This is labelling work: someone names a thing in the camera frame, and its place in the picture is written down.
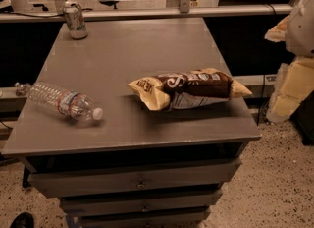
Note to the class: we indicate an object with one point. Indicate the white soda can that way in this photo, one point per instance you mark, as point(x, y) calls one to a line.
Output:
point(75, 20)

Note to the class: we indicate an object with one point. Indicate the clear plastic water bottle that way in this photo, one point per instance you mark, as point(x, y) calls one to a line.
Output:
point(65, 101)

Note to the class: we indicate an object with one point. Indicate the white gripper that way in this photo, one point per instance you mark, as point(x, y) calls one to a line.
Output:
point(301, 30)

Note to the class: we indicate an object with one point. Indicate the brown yellow chip bag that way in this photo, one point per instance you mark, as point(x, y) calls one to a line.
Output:
point(177, 91)

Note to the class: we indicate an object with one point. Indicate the grey metal rail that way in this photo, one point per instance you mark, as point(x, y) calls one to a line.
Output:
point(114, 15)

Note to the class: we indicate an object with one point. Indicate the black shoe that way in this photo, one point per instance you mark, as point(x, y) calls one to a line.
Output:
point(23, 220)

